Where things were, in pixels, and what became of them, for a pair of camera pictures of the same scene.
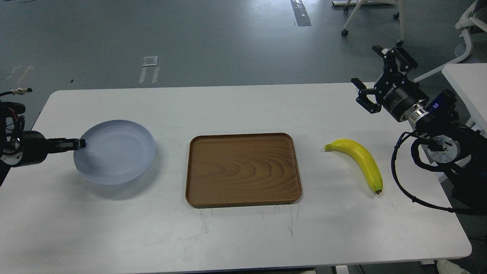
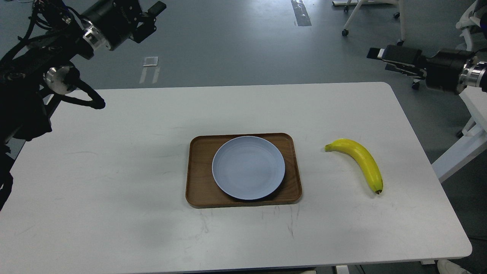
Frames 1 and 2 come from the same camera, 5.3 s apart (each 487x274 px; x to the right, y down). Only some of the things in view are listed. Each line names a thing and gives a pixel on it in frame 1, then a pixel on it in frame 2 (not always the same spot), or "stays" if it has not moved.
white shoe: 446,266 stays
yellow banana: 362,156 stays
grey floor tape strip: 300,13 stays
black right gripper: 397,94 to 443,69
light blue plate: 116,152 to 248,168
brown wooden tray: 240,169 stays
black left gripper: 27,147 to 110,22
